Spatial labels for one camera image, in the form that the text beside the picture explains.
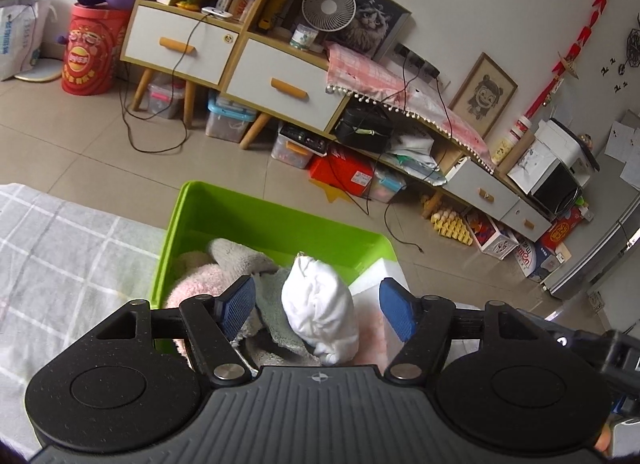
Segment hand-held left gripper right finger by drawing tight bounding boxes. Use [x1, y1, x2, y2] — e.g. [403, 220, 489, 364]
[379, 277, 523, 387]

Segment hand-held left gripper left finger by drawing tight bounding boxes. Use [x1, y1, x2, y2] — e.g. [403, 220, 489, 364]
[90, 275, 258, 390]

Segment grey-green fluffy towel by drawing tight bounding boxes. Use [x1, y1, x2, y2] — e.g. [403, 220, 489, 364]
[207, 238, 313, 360]

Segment pink fluffy plush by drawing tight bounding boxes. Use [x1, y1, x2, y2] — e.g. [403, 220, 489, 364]
[164, 250, 231, 370]

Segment white sock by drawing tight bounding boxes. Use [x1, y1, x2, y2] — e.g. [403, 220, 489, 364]
[281, 253, 360, 367]

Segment green plastic bin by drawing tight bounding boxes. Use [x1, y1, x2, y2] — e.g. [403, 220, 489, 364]
[150, 181, 399, 360]

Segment grey refrigerator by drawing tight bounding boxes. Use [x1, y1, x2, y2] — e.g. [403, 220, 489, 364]
[545, 194, 640, 301]

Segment yellow egg tray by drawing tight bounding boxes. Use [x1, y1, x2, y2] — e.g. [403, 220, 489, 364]
[430, 207, 474, 246]

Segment white and red carton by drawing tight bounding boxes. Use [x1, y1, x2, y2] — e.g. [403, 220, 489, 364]
[470, 217, 519, 262]

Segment clear storage box teal lid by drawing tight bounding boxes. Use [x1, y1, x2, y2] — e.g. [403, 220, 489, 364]
[367, 167, 408, 204]

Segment red gift box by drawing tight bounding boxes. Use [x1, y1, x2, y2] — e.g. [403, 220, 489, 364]
[540, 207, 586, 251]

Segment yellow star sticker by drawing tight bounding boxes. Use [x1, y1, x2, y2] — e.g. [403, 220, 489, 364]
[310, 179, 353, 205]

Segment pile of white bags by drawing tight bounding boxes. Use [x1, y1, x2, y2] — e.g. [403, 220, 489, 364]
[385, 131, 447, 186]

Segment white microwave oven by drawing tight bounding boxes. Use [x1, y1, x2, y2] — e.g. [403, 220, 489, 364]
[507, 139, 586, 212]

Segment grey checked blanket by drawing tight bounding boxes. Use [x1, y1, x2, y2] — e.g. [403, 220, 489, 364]
[0, 183, 173, 445]

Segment clear storage box black contents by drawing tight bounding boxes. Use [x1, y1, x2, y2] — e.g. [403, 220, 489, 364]
[271, 123, 328, 170]

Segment black case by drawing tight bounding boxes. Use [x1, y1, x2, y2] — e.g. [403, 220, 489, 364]
[334, 105, 393, 154]

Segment clear storage box blue lid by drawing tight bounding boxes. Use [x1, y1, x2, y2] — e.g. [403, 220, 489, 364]
[205, 92, 258, 143]

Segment white printer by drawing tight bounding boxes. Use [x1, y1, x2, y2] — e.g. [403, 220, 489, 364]
[535, 117, 601, 175]

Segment clear storage box pink contents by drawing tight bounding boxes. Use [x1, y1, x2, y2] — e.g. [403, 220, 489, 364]
[146, 79, 187, 120]

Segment framed cartoon drawing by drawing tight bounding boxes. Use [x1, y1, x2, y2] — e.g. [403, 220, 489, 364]
[448, 53, 518, 137]

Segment long low wooden cabinet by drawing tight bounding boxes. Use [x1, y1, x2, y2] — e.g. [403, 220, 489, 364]
[220, 32, 553, 245]

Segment pink checked cloth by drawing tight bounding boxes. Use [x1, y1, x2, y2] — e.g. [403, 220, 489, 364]
[325, 42, 496, 175]

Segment white green cup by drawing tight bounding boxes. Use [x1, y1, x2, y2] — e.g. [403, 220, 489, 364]
[290, 24, 319, 51]

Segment tall wooden shelf cabinet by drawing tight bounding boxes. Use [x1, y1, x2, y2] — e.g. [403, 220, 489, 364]
[120, 0, 296, 125]

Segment red printed bucket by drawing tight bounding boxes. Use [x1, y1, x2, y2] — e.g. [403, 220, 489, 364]
[61, 3, 132, 95]

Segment framed cat picture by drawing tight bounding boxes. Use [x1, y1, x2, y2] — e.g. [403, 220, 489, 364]
[340, 0, 412, 62]

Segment yellow box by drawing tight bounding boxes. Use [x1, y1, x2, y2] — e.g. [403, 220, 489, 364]
[257, 0, 293, 30]

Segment orange and white boxes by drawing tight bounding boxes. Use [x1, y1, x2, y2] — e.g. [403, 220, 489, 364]
[215, 0, 256, 20]

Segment round white board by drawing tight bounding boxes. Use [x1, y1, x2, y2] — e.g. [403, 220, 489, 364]
[15, 57, 61, 84]

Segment small white desk fan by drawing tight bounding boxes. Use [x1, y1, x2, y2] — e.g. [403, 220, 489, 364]
[301, 0, 357, 52]

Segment red hanging decoration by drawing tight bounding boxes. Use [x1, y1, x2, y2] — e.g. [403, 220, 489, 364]
[525, 0, 623, 115]

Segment white printed bag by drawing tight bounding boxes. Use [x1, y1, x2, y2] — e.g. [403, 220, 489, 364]
[0, 0, 53, 82]

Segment long black power cable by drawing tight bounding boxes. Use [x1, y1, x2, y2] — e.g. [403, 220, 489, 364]
[384, 77, 451, 253]

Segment thin black cable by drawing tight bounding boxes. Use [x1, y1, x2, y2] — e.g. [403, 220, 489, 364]
[122, 14, 211, 153]

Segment black wall clock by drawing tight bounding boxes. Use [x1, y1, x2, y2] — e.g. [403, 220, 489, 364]
[625, 29, 640, 70]

